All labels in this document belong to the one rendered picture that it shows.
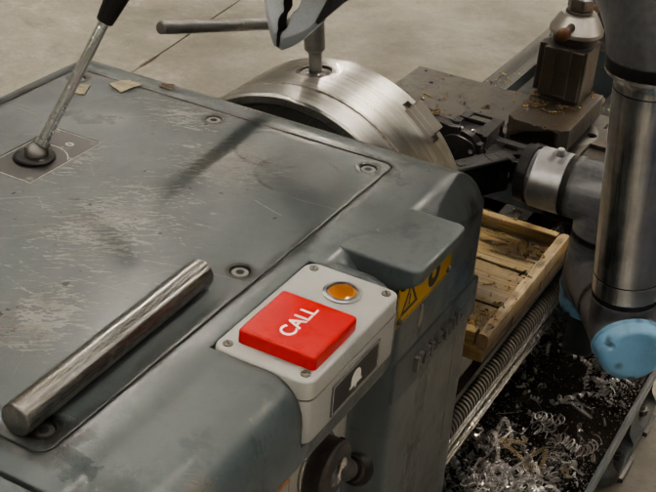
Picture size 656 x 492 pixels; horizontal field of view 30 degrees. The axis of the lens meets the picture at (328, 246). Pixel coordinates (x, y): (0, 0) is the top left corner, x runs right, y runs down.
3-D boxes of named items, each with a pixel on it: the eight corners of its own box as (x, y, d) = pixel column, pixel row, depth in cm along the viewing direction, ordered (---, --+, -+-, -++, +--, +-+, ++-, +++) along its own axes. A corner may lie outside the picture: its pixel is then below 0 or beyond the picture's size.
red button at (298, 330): (313, 383, 80) (315, 357, 79) (236, 352, 83) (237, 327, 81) (355, 339, 85) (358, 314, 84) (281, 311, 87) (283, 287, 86)
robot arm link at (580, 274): (568, 341, 145) (585, 262, 139) (549, 290, 155) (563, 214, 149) (633, 343, 145) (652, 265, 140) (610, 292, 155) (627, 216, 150)
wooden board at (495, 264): (483, 364, 149) (488, 337, 147) (234, 273, 163) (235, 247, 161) (565, 260, 172) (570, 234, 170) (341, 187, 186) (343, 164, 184)
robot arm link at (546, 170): (551, 225, 145) (562, 163, 141) (514, 213, 146) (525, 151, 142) (571, 200, 150) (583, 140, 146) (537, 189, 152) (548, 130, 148)
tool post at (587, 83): (575, 109, 179) (588, 45, 174) (527, 97, 182) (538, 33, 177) (592, 93, 185) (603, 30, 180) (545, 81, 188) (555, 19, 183)
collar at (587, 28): (593, 46, 174) (596, 25, 172) (541, 33, 177) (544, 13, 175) (610, 30, 180) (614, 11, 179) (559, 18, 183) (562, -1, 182)
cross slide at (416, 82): (634, 200, 176) (640, 172, 174) (371, 122, 193) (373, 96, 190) (665, 158, 189) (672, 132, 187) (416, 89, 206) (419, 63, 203)
